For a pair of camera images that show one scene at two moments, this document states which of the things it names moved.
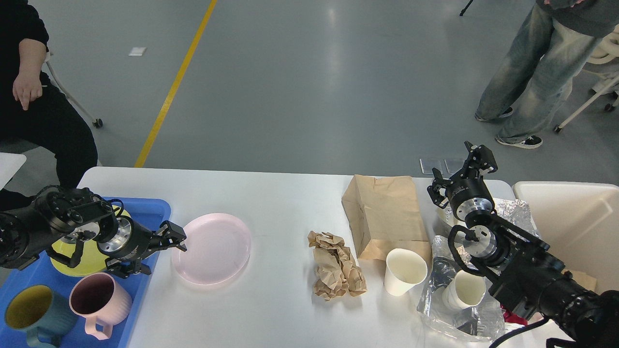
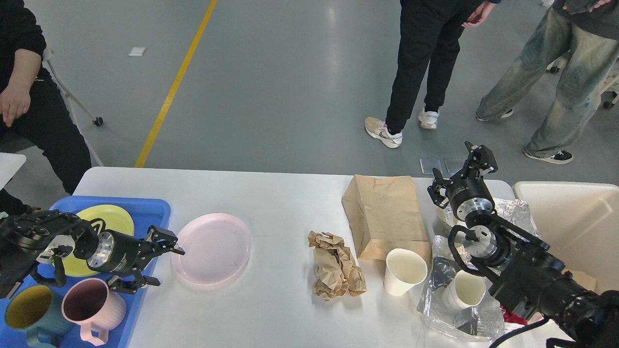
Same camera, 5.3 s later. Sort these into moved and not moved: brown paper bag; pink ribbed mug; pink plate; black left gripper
Moved: black left gripper; pink ribbed mug
Not moved: brown paper bag; pink plate
